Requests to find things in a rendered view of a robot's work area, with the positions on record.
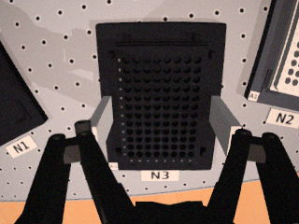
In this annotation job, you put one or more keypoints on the white label reading n3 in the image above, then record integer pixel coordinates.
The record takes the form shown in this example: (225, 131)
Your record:
(159, 175)

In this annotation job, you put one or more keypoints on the black well plate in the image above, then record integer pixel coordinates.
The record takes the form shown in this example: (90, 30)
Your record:
(155, 64)

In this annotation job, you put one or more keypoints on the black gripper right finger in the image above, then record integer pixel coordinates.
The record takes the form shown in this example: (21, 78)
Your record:
(279, 180)

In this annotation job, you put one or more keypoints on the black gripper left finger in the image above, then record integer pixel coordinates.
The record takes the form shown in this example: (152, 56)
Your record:
(46, 199)

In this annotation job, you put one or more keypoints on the white well plate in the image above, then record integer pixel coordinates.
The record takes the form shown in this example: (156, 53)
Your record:
(288, 53)

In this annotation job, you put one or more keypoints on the white n2 label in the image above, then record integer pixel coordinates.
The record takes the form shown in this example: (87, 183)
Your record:
(284, 118)

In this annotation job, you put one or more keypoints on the white n1 label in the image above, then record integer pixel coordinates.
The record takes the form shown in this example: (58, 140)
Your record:
(21, 146)

